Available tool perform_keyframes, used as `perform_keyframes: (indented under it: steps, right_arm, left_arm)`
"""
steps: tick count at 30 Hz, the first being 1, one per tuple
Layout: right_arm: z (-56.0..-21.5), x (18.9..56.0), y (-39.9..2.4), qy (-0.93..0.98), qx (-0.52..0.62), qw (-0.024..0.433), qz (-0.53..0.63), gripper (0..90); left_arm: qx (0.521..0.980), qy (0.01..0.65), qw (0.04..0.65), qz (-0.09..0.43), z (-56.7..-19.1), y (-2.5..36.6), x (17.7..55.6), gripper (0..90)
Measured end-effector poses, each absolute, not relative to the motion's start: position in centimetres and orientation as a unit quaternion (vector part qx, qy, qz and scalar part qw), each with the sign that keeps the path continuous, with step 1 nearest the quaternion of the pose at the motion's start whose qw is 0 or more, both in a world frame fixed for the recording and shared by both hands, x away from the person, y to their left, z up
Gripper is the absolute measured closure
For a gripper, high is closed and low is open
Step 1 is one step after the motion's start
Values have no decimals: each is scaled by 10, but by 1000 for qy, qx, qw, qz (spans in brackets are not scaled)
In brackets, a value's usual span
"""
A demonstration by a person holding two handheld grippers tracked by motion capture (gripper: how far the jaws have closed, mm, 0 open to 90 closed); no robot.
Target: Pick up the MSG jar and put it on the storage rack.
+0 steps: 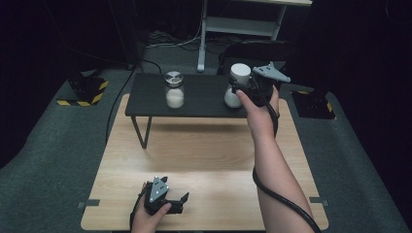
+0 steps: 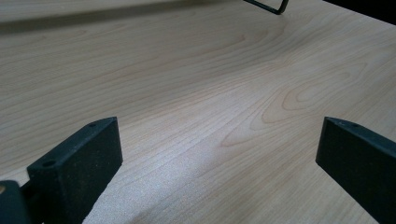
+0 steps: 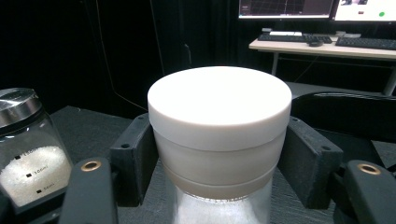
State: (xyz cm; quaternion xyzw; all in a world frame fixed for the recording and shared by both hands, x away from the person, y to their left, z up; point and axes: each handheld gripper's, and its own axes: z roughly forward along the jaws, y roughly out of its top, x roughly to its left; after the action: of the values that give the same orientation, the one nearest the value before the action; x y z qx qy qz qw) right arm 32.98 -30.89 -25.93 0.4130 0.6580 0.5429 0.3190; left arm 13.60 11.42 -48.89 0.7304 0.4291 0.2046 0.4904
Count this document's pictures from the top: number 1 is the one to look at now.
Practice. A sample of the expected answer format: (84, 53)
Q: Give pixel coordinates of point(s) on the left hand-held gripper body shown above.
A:
(158, 191)

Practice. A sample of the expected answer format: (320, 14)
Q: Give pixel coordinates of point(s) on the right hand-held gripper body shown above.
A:
(270, 73)

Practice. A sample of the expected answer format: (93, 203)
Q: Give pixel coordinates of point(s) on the white cylindrical container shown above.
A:
(240, 73)

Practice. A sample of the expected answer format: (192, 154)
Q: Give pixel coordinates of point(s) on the black shelf with metal legs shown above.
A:
(204, 97)

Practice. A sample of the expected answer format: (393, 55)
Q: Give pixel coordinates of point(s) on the glass jar with metal lid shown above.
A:
(175, 95)

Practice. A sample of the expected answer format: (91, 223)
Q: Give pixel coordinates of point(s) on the person's left hand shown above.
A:
(145, 223)

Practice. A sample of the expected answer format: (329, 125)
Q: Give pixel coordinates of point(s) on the person's right hand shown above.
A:
(260, 121)

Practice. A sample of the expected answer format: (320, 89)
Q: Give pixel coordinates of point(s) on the black folding chair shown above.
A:
(256, 51)

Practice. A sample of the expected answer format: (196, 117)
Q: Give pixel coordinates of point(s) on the grey tape strip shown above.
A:
(319, 201)
(89, 203)

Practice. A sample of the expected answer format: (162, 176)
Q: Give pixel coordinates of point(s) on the white metal desk frame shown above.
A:
(239, 26)

